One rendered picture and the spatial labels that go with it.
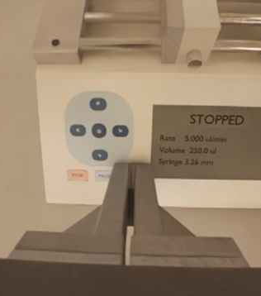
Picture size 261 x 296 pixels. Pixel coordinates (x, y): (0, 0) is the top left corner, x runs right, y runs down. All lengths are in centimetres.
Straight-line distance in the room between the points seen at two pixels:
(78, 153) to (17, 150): 9
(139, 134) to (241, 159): 8
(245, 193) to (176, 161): 6
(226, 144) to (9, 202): 19
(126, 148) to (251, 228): 13
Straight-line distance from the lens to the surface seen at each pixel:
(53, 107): 16
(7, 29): 35
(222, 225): 21
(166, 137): 16
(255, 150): 18
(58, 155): 17
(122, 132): 15
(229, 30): 19
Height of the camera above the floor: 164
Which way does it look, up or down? 71 degrees down
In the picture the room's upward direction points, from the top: 4 degrees counter-clockwise
